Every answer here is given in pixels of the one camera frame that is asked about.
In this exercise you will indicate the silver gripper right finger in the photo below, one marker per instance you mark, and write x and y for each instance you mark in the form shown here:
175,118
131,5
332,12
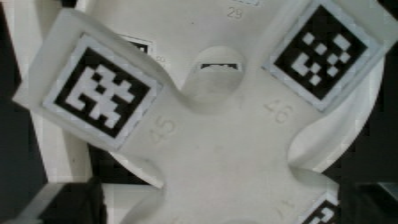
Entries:
387,192

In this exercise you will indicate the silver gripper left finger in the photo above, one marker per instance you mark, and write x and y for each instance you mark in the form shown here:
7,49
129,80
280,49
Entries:
37,205

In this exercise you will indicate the white cross-shaped table base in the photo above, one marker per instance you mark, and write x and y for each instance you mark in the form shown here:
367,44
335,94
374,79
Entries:
209,155

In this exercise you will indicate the white cylindrical table leg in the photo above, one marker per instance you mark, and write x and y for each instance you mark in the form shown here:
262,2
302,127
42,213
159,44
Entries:
213,78

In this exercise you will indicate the white round table top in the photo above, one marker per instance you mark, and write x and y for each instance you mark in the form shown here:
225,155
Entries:
321,38

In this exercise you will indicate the white front fence rail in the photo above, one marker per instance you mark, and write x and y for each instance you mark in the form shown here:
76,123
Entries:
30,15

